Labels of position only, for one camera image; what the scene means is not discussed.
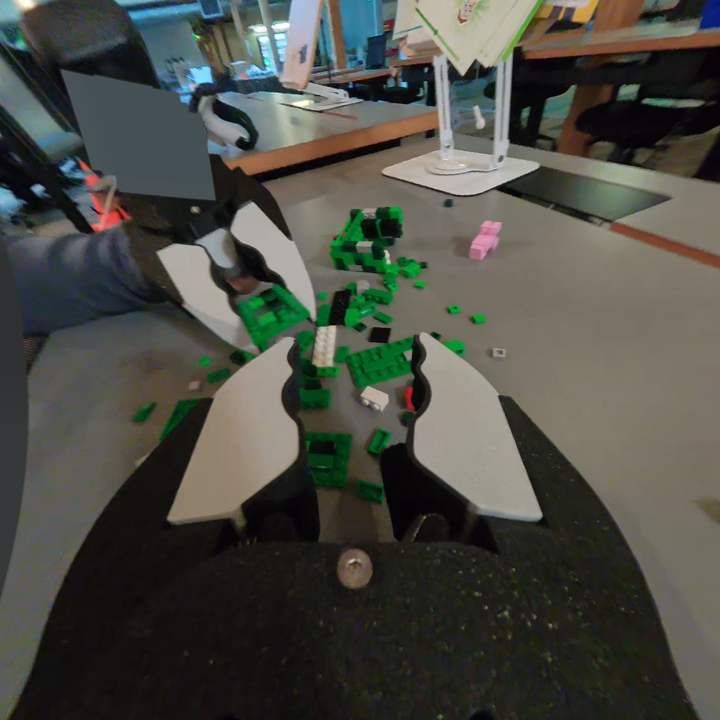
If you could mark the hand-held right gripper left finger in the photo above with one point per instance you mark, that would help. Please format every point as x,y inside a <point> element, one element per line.
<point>242,444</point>

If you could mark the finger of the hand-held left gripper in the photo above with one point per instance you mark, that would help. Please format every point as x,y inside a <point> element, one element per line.
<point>197,292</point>
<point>275,253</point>

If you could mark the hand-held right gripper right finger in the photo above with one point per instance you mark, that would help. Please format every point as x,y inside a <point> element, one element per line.
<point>472,444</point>

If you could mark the green brick frame assembly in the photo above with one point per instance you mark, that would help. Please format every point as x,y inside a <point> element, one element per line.
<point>270,315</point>

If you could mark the person's left forearm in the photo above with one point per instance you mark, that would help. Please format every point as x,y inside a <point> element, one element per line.
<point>84,275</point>

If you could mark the person's left hand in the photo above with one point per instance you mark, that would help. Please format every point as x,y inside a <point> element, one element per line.
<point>239,284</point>

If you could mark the white and black handheld device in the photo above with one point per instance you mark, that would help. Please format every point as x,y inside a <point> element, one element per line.
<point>225,118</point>

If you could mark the small red brick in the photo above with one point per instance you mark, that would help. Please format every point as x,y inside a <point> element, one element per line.
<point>409,398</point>

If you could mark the black long plate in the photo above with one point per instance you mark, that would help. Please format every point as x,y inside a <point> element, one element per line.
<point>339,306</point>

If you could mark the green pixel block model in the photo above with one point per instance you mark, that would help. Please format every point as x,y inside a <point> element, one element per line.
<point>365,236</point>

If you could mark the small green square assembly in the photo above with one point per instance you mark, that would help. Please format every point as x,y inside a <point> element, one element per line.
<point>337,469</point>

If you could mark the pile of loose green bricks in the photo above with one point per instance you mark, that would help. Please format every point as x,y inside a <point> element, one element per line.
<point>368,295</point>

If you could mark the long white brick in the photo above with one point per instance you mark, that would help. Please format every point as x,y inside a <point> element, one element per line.
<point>325,344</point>

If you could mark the small white brick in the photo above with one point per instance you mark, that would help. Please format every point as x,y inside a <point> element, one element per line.
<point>374,398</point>

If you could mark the black square tile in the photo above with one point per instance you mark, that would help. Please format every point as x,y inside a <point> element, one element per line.
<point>379,334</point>

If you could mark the white tablet stand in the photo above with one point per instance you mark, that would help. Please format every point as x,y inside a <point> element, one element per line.
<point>306,50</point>

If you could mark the pink brick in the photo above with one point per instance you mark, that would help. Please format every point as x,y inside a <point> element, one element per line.
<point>485,239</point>

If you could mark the instruction booklet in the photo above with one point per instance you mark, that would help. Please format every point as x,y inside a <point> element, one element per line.
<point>478,28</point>

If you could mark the black office chair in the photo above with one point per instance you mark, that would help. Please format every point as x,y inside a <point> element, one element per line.
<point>635,121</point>

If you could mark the wooden table black legs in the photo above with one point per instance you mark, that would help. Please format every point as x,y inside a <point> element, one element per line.
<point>619,48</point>

